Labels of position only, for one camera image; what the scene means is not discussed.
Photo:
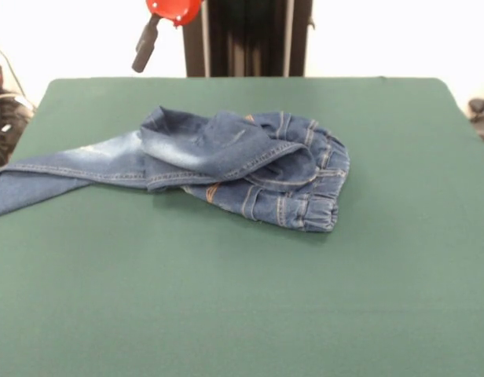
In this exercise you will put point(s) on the blue denim jeans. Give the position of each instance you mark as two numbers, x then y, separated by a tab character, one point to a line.
187	141

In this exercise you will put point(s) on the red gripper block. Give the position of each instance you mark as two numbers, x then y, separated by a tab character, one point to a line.
171	9

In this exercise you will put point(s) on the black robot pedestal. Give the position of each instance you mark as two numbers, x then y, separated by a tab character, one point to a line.
246	39

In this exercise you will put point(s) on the dark green table cloth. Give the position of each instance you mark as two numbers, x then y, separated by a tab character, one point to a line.
242	294

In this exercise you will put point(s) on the grey chair base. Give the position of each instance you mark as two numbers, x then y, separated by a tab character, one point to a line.
477	105

